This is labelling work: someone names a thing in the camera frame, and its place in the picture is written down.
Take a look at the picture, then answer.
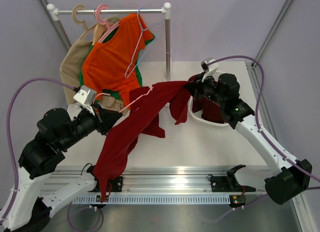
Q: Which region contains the white metal clothes rack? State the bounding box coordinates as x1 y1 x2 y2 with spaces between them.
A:
46 2 172 81

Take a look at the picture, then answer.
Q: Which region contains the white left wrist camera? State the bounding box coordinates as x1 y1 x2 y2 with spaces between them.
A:
73 85 97 111

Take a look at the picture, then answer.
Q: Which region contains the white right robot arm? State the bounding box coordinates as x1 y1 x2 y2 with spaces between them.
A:
189 73 313 205

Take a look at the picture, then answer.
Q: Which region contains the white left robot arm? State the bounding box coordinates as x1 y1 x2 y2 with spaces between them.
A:
0 106 122 232

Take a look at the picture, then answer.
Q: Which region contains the pink plastic hanger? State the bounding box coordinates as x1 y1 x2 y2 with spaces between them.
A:
93 4 120 45
94 87 153 113

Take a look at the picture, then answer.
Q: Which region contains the dark red shirt in basket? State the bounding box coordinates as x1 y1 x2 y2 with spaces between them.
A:
187 74 225 125

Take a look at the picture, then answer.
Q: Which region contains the white plastic laundry basket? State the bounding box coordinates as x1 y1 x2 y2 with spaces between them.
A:
186 73 242 127

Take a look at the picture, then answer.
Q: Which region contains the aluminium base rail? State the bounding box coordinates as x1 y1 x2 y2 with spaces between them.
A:
31 166 305 194

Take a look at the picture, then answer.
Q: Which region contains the dark red t shirt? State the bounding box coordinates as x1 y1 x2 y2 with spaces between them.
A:
93 81 196 200

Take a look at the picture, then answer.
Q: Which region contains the beige wooden hanger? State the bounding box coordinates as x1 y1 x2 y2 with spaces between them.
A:
72 4 97 40

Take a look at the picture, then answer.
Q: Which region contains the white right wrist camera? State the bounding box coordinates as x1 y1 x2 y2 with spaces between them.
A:
200 57 219 82

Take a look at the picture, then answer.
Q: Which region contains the white slotted cable duct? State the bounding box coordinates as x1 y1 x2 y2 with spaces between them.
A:
72 195 231 205

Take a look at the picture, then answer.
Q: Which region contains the beige t shirt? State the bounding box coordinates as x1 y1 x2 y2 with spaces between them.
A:
59 15 125 111

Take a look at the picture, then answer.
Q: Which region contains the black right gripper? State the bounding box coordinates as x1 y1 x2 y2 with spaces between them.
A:
184 71 226 107

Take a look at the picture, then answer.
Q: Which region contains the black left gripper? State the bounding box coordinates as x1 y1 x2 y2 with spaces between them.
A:
58 101 122 151

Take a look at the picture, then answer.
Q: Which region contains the orange t shirt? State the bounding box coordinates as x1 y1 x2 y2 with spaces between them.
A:
82 14 153 105

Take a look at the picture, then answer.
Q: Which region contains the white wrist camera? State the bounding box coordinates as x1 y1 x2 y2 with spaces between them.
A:
200 57 219 82
73 85 97 111

